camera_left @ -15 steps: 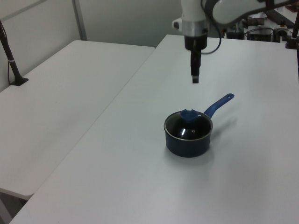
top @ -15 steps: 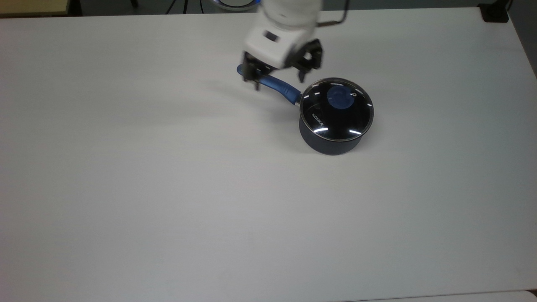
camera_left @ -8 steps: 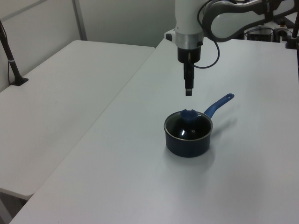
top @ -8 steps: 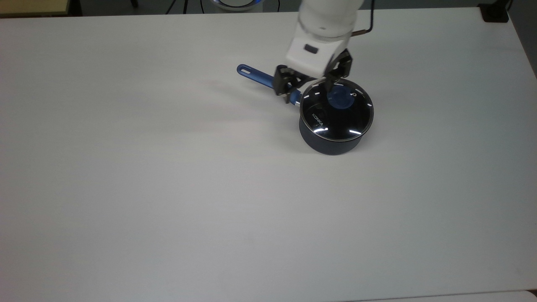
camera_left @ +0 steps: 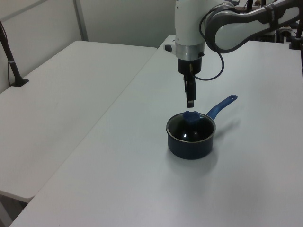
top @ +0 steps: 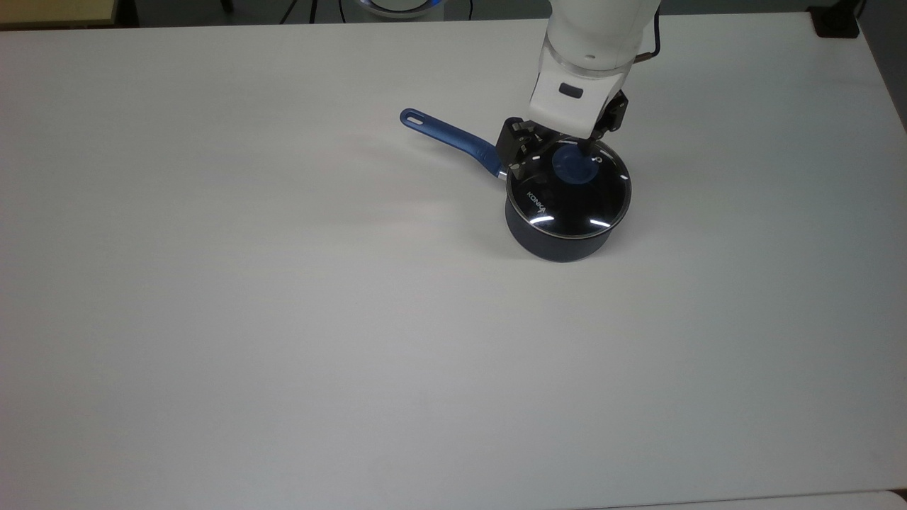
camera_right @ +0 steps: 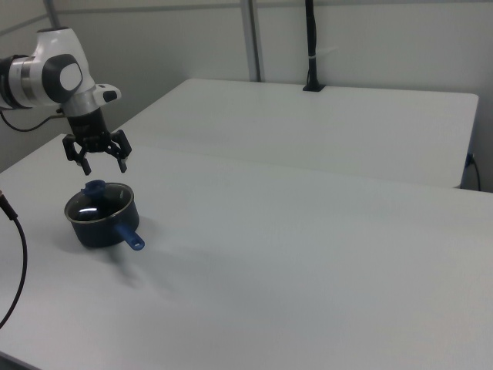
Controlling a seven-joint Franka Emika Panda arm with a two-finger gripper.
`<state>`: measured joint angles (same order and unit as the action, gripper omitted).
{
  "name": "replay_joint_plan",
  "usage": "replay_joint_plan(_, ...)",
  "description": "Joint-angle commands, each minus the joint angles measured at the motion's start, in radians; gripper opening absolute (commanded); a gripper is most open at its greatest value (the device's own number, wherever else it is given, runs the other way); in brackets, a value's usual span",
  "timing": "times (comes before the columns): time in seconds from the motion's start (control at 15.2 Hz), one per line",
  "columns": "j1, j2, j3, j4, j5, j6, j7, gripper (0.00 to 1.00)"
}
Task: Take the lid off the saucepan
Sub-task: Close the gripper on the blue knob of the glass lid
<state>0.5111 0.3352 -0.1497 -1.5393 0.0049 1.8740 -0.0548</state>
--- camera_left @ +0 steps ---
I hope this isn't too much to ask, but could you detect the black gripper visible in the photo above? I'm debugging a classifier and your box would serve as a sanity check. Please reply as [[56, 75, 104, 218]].
[[177, 57, 203, 108]]

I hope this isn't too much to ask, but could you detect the glass lid with blue knob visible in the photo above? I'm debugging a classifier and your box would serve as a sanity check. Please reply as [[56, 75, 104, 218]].
[[167, 110, 215, 143]]

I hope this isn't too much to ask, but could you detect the dark blue saucepan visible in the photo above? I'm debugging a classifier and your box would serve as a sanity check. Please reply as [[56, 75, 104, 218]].
[[166, 94, 238, 160]]

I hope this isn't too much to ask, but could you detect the black clamp stand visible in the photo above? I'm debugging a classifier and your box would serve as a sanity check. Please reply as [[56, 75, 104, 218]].
[[287, 19, 303, 50]]

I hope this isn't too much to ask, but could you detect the white side table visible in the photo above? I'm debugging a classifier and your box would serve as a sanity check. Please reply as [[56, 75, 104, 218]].
[[0, 40, 158, 203]]

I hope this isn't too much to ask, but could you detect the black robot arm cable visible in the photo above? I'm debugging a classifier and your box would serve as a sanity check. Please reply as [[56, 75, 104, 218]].
[[193, 4, 225, 82]]

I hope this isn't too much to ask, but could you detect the black camera pole with base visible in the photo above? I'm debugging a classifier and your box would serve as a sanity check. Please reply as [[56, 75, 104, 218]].
[[0, 20, 30, 88]]

